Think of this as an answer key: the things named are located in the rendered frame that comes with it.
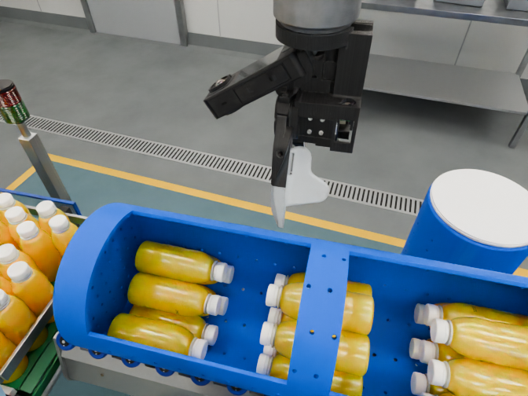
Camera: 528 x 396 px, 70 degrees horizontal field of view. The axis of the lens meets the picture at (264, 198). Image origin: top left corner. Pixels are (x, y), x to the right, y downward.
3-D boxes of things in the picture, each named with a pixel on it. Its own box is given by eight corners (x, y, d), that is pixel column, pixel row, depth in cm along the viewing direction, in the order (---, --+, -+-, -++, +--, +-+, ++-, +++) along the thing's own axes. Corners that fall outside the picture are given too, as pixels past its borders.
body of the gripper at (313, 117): (350, 160, 38) (372, 41, 30) (268, 150, 40) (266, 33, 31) (355, 120, 43) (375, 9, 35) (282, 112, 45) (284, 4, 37)
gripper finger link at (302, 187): (321, 240, 38) (335, 150, 37) (265, 231, 39) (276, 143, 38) (322, 233, 41) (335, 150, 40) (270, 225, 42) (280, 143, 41)
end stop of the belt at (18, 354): (8, 380, 75) (0, 375, 72) (4, 379, 75) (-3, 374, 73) (111, 230, 102) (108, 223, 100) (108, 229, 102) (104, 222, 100)
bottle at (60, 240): (87, 251, 103) (65, 210, 92) (101, 264, 100) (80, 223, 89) (65, 267, 100) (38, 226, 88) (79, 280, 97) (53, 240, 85)
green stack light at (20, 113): (20, 126, 101) (10, 109, 97) (-1, 122, 102) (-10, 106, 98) (34, 112, 105) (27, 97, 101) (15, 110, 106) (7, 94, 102)
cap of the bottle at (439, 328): (441, 320, 65) (430, 318, 65) (449, 318, 61) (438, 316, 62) (440, 344, 63) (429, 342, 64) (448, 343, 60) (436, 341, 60)
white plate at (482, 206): (573, 241, 88) (570, 244, 89) (508, 165, 108) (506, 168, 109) (460, 249, 87) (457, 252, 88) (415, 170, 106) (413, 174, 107)
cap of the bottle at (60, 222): (63, 217, 90) (60, 211, 89) (72, 224, 89) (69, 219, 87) (48, 226, 88) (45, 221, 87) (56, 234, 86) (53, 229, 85)
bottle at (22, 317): (49, 346, 85) (15, 309, 73) (16, 357, 83) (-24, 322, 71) (49, 320, 89) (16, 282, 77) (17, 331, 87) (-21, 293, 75)
